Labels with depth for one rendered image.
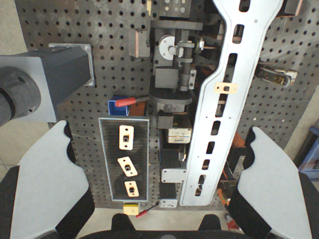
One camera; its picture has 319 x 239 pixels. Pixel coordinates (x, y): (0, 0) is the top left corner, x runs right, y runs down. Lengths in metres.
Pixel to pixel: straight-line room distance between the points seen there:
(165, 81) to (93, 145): 0.84
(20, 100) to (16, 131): 1.95
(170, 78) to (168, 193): 0.64
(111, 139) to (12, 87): 0.29
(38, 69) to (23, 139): 2.00
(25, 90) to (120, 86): 0.49
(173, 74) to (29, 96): 0.40
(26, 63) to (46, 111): 0.15
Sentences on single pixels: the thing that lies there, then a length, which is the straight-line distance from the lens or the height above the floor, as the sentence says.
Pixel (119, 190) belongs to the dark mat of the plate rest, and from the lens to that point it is 0.67.
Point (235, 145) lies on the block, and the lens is 0.85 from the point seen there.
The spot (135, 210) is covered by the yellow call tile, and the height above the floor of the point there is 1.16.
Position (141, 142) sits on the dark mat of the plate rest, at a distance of 0.49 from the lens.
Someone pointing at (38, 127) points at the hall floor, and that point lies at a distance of 2.29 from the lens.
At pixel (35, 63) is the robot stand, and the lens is 0.56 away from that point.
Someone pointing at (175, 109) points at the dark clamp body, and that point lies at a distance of 0.53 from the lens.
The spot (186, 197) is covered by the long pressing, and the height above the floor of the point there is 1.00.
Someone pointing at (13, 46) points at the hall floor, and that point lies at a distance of 2.03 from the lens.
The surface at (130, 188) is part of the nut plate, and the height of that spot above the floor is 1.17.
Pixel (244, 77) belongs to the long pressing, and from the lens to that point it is 0.65.
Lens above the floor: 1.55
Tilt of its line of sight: 61 degrees down
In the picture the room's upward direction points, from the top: 178 degrees clockwise
